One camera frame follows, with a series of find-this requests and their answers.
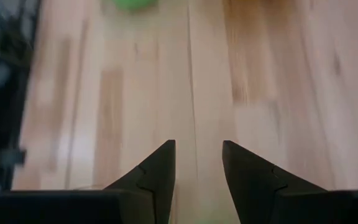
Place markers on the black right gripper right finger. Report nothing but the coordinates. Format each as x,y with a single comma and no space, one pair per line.
253,193

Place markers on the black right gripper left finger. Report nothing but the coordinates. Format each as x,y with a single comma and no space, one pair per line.
148,199

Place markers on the green plastic bowl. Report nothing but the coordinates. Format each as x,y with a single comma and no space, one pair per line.
134,3

